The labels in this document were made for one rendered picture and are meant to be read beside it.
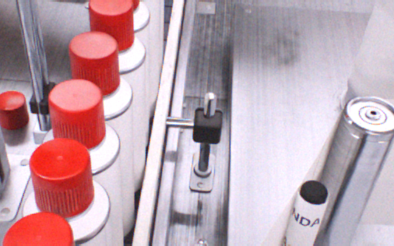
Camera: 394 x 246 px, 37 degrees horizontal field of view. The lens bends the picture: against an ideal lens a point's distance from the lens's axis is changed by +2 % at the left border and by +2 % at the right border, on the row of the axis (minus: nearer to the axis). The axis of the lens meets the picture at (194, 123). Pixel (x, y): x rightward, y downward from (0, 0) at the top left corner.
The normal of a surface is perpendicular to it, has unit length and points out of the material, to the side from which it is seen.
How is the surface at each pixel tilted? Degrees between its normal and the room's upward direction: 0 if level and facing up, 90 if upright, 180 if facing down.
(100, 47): 2
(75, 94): 3
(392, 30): 92
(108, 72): 90
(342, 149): 90
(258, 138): 0
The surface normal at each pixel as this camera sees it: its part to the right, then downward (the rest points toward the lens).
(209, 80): 0.06, -0.71
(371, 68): -0.84, 0.32
